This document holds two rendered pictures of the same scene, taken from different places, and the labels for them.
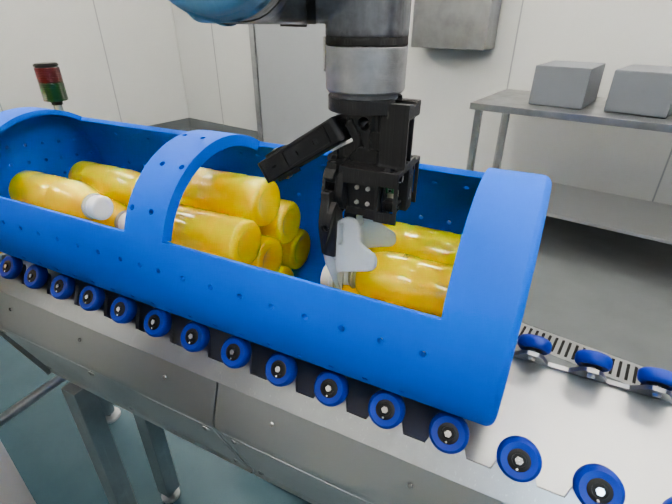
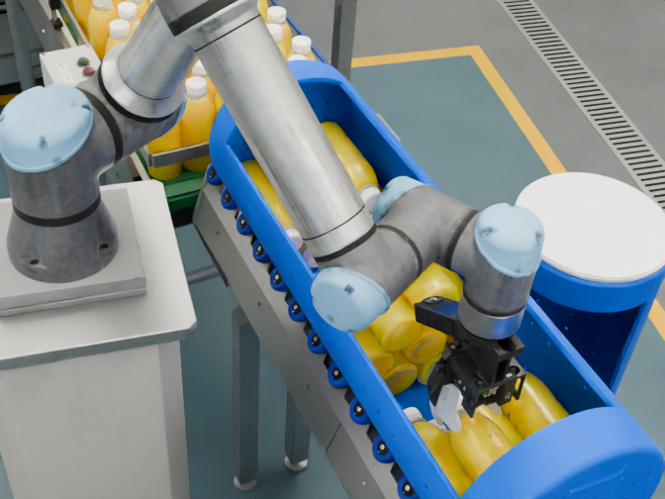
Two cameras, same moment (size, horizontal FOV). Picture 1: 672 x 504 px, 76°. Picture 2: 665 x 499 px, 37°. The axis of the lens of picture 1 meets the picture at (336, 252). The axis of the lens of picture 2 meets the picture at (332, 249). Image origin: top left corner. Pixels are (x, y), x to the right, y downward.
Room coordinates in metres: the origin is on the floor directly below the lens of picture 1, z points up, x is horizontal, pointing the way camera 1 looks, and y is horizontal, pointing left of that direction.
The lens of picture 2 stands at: (-0.33, -0.32, 2.16)
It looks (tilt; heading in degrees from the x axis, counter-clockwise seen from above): 44 degrees down; 34
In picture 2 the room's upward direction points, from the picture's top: 5 degrees clockwise
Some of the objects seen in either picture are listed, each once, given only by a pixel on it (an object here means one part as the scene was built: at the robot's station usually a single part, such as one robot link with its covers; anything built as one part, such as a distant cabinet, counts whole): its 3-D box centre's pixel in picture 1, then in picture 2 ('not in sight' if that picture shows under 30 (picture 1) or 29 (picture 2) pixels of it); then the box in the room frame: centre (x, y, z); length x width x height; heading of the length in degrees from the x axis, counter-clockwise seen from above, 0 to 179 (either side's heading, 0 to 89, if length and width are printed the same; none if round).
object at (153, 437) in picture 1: (151, 430); (300, 387); (0.85, 0.54, 0.31); 0.06 x 0.06 x 0.63; 64
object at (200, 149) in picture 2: not in sight; (250, 138); (0.86, 0.70, 0.96); 0.40 x 0.01 x 0.03; 154
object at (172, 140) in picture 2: not in sight; (162, 135); (0.73, 0.81, 0.99); 0.07 x 0.07 x 0.18
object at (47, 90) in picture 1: (53, 91); not in sight; (1.31, 0.81, 1.18); 0.06 x 0.06 x 0.05
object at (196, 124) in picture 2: not in sight; (197, 127); (0.79, 0.78, 0.99); 0.07 x 0.07 x 0.18
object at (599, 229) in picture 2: not in sight; (593, 224); (1.00, 0.04, 1.03); 0.28 x 0.28 x 0.01
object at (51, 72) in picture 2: not in sight; (82, 97); (0.65, 0.94, 1.05); 0.20 x 0.10 x 0.10; 64
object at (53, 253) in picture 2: not in sight; (59, 219); (0.28, 0.55, 1.23); 0.15 x 0.15 x 0.10
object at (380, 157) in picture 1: (369, 157); (483, 355); (0.43, -0.03, 1.25); 0.09 x 0.08 x 0.12; 64
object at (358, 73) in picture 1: (367, 71); (493, 306); (0.44, -0.03, 1.33); 0.08 x 0.08 x 0.05
